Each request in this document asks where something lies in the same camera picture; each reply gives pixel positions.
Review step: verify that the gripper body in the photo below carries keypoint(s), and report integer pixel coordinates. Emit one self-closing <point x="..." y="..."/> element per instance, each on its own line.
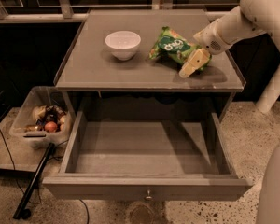
<point x="209" y="38"/>

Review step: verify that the metal window frame railing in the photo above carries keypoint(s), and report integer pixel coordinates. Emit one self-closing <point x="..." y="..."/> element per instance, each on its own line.
<point x="65" y="3"/>

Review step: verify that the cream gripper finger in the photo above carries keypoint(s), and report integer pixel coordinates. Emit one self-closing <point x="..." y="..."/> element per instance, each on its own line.
<point x="194" y="62"/>

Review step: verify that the white ceramic bowl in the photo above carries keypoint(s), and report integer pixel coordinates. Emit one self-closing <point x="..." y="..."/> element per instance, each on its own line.
<point x="123" y="44"/>

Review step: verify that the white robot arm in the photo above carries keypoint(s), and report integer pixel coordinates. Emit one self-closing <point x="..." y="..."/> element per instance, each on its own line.
<point x="251" y="18"/>

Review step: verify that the clear plastic storage bin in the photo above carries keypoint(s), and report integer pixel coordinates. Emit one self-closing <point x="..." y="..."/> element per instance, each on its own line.
<point x="42" y="105"/>

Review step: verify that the open grey top drawer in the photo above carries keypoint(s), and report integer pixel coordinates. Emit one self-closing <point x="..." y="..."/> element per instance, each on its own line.
<point x="123" y="159"/>

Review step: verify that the green rice chip bag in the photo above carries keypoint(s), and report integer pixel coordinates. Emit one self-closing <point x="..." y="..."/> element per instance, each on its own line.
<point x="172" y="44"/>

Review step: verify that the black pole on floor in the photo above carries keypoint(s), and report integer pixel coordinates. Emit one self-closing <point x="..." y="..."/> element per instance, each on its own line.
<point x="21" y="209"/>

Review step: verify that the red apple in bin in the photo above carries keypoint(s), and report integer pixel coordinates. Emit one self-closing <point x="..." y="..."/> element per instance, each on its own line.
<point x="51" y="127"/>

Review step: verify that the metal drawer knob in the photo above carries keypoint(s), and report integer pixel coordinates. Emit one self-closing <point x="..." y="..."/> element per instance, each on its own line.
<point x="148" y="197"/>

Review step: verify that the grey cabinet with top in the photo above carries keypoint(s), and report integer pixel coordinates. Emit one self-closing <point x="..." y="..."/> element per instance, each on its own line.
<point x="89" y="65"/>

